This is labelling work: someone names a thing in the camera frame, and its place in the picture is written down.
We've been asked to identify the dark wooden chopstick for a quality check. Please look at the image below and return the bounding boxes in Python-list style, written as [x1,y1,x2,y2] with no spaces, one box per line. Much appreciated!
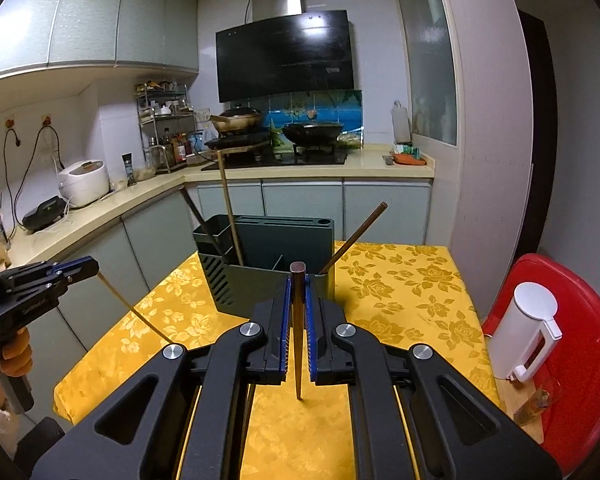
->
[289,261,308,401]
[179,186,226,258]

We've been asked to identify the blue seaside tile mural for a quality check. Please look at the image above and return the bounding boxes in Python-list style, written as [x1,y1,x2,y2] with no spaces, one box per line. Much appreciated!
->
[260,90,363,151]

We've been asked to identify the white electric kettle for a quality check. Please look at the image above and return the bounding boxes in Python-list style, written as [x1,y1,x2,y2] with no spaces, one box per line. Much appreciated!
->
[490,281,563,383]

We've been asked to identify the yellow floral tablecloth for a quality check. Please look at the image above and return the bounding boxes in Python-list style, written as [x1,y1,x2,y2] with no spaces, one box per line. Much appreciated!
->
[54,241,501,480]

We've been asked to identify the golden pan with lid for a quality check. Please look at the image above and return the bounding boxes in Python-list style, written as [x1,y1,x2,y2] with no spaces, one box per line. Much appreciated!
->
[210,105,263,136]

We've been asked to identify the red plastic chair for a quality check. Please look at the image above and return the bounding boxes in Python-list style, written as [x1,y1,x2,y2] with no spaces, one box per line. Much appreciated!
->
[481,253,600,476]

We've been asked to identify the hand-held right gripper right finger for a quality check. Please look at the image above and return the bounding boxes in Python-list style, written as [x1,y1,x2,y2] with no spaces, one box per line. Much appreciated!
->
[302,272,563,480]

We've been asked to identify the black power cable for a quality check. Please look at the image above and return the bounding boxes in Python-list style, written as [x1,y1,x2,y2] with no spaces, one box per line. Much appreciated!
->
[4,127,22,231]

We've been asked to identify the metal spice rack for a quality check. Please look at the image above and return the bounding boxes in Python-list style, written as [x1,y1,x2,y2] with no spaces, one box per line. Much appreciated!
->
[135,80,197,173]

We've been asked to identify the black induction cooker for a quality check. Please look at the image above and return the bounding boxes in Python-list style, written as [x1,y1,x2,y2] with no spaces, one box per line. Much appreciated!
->
[205,135,271,153]

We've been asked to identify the beige kitchen countertop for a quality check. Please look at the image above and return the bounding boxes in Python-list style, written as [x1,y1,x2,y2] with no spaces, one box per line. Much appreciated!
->
[0,142,437,281]

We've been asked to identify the pale green upper cabinets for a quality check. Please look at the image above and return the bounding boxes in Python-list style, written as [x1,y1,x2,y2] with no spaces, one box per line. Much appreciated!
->
[0,0,200,86]

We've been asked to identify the dark grey utensil holder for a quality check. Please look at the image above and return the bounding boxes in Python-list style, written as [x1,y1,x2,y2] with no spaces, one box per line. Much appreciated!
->
[192,214,337,313]

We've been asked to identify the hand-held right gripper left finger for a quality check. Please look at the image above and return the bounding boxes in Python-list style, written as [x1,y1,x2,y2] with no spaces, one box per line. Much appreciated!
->
[30,272,296,480]

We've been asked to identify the brown wooden chopstick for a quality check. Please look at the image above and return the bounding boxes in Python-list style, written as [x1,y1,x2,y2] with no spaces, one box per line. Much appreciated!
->
[319,201,388,276]

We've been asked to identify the black glass range hood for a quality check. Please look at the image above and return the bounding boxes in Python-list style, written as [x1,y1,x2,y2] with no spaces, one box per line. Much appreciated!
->
[215,0,356,103]

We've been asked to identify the black wok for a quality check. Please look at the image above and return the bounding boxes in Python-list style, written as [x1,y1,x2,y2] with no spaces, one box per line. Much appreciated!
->
[281,121,344,146]

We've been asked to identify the white rice cooker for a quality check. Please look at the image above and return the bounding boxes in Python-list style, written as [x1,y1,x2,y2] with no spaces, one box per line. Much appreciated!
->
[57,160,111,208]

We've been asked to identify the frosted glass partition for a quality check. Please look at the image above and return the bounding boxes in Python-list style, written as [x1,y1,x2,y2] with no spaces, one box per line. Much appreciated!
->
[390,0,458,147]

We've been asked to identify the black sandwich maker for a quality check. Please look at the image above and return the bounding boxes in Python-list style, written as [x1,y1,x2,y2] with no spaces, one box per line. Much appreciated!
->
[21,197,67,232]

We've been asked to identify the person's left hand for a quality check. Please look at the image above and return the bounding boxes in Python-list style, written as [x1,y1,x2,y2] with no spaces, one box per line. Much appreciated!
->
[0,329,34,377]

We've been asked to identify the light bamboo chopstick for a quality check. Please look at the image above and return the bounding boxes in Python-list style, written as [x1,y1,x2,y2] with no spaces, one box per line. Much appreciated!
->
[216,151,245,266]
[98,272,175,346]

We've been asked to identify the black glass cooktop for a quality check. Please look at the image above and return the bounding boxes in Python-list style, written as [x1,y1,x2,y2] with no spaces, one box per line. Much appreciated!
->
[200,150,348,171]

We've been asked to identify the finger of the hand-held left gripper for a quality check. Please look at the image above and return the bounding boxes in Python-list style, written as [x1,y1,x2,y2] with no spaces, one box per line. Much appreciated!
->
[7,274,90,312]
[0,256,101,287]

